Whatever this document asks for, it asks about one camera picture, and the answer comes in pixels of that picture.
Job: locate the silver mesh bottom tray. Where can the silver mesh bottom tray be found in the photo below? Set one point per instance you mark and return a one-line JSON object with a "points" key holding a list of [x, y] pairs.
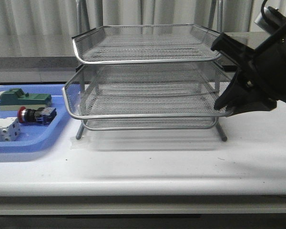
{"points": [[151, 123]]}

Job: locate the white circuit breaker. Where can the white circuit breaker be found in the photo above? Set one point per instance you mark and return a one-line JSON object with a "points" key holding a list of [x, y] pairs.
{"points": [[9, 129]]}

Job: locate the silver mesh tray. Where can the silver mesh tray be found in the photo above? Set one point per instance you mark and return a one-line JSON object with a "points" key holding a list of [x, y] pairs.
{"points": [[112, 91], [151, 123], [145, 43]]}

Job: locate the green electrical switch module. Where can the green electrical switch module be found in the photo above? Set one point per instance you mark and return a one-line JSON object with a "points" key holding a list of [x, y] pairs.
{"points": [[15, 98]]}

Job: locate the blue plastic tray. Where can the blue plastic tray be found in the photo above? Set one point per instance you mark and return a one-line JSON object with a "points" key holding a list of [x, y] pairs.
{"points": [[34, 137]]}

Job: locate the red emergency stop button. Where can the red emergency stop button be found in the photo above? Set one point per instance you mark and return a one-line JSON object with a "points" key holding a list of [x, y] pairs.
{"points": [[42, 115]]}

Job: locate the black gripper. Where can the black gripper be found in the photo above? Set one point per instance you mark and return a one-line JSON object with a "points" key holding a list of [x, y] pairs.
{"points": [[261, 82]]}

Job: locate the silver mesh top tray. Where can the silver mesh top tray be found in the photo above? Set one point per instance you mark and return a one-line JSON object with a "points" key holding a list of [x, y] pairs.
{"points": [[145, 43]]}

